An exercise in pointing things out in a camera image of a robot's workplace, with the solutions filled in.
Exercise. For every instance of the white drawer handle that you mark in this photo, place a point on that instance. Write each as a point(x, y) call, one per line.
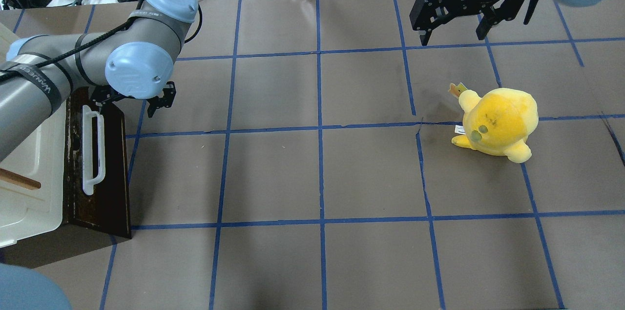
point(93, 169)

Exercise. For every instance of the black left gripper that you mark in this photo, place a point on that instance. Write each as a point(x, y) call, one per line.
point(166, 96)

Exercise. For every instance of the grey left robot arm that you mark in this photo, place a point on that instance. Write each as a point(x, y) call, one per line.
point(136, 59)

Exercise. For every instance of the yellow plush toy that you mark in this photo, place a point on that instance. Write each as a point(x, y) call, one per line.
point(498, 123)

